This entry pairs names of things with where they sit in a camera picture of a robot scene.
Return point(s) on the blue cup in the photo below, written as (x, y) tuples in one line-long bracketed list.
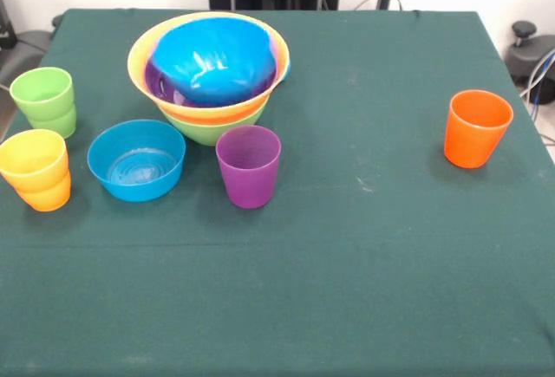
[(287, 73)]

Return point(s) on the small blue bowl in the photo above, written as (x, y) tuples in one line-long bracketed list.
[(136, 188)]

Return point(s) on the yellow cup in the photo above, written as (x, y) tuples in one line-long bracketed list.
[(32, 175)]

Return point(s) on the red-orange cup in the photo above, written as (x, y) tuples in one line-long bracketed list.
[(474, 143)]

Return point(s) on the purple cup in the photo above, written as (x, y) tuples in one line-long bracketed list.
[(249, 182)]

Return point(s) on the orange cup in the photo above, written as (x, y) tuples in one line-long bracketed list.
[(45, 201)]

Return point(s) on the large blue bowl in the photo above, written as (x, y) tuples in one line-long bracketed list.
[(212, 60)]

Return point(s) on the green bowl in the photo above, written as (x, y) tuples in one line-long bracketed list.
[(208, 134)]

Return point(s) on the black plug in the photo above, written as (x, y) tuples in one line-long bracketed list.
[(382, 1)]

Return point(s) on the black table clamp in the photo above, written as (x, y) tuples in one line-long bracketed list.
[(56, 21)]

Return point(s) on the dark green table cloth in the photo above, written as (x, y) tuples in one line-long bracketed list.
[(277, 286)]

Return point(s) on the yellow bowl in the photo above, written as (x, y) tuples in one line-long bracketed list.
[(143, 56)]

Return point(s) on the green cup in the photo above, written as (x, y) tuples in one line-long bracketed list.
[(41, 104), (58, 128)]

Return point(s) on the purple bowl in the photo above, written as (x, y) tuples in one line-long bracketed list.
[(165, 84)]

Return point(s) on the dark equipment box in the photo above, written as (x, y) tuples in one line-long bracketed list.
[(5, 26)]

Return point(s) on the black stand with knob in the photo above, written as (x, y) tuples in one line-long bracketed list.
[(524, 30)]

